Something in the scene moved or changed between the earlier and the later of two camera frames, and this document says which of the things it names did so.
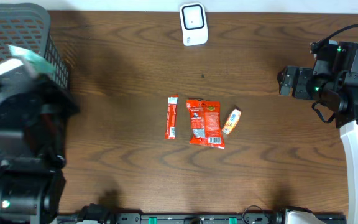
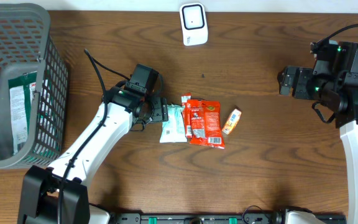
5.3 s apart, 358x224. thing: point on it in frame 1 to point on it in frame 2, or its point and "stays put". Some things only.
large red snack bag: [206, 126] stays put
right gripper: [299, 88] stays put
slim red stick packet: [171, 126] to [186, 99]
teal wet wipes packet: [35, 62] to [173, 130]
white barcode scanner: [194, 23] stays put
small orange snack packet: [231, 121] stays put
